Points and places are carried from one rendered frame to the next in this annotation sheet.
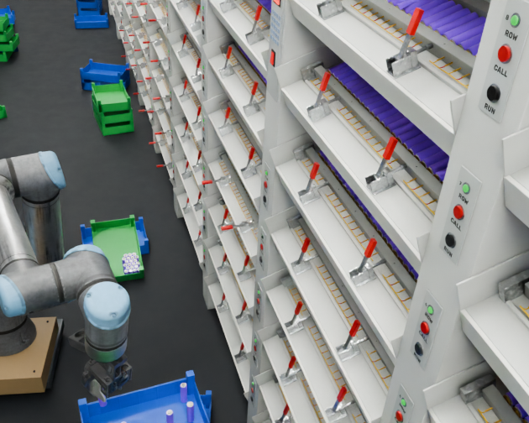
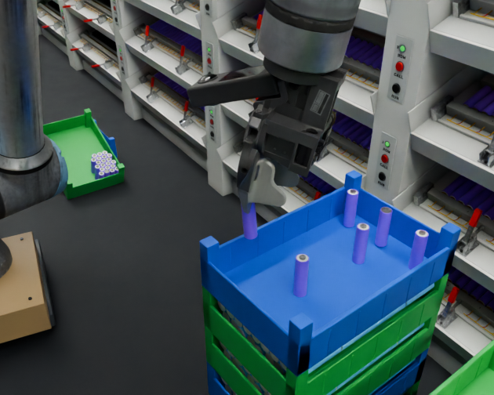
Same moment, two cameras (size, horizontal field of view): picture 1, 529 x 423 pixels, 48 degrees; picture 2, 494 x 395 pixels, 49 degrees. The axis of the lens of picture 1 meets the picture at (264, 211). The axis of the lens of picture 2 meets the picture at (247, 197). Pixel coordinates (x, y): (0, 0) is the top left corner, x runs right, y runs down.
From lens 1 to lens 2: 105 cm
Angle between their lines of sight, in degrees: 12
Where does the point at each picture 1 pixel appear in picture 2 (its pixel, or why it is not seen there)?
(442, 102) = not seen: outside the picture
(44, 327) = (19, 246)
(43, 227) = (15, 33)
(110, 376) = (314, 123)
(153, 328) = (164, 229)
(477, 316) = not seen: outside the picture
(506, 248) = not seen: outside the picture
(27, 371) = (18, 301)
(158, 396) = (308, 226)
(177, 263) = (158, 160)
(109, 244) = (65, 151)
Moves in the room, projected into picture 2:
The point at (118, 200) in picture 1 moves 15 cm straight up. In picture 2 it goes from (51, 116) to (44, 83)
